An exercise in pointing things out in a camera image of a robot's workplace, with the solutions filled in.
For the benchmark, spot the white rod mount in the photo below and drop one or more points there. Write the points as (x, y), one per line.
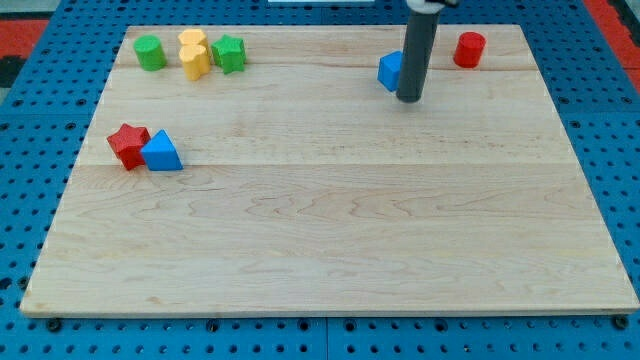
(426, 4)

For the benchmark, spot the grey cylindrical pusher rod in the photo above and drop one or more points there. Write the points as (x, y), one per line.
(419, 39)

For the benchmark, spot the blue triangle block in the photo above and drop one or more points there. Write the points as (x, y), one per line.
(160, 154)

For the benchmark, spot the blue cube block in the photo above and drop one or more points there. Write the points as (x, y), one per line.
(389, 70)

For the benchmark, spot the red cylinder block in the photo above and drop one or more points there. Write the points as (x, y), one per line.
(469, 49)

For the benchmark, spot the green star block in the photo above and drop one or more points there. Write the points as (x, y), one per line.
(229, 54)

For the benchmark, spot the yellow hexagon block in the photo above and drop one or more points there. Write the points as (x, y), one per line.
(194, 36)

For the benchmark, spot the wooden board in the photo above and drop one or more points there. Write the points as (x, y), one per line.
(309, 190)

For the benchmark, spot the yellow heart block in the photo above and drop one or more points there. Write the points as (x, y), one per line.
(195, 61)

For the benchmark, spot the green cylinder block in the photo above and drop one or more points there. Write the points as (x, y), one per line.
(149, 52)

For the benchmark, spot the red star block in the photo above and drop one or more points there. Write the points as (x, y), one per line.
(127, 142)

